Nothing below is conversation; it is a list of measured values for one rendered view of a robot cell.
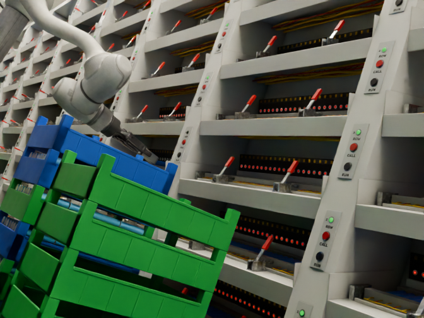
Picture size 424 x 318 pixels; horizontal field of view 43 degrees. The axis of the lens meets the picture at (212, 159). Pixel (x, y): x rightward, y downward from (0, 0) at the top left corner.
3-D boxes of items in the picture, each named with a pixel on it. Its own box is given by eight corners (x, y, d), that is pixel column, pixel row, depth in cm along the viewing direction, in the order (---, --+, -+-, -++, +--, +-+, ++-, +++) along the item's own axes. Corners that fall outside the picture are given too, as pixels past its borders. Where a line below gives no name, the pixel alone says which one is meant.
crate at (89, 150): (52, 148, 112) (66, 113, 113) (25, 146, 129) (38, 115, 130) (167, 196, 128) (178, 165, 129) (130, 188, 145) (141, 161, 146)
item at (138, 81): (204, 81, 178) (207, 40, 178) (128, 93, 229) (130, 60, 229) (252, 91, 189) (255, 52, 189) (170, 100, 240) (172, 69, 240)
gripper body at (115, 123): (116, 113, 186) (136, 129, 190) (106, 114, 193) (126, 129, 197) (105, 131, 184) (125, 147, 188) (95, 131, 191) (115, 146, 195)
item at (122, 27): (149, 17, 243) (153, -13, 243) (100, 36, 294) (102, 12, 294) (188, 26, 254) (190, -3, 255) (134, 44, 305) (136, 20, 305)
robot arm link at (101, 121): (95, 103, 191) (108, 113, 194) (81, 123, 188) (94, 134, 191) (105, 101, 183) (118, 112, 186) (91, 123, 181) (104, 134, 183)
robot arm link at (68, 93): (79, 130, 184) (104, 111, 178) (42, 102, 177) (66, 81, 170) (87, 110, 192) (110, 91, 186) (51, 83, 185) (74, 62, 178)
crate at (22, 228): (5, 259, 108) (21, 221, 109) (-15, 241, 125) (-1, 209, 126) (131, 294, 124) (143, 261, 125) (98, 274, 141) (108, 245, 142)
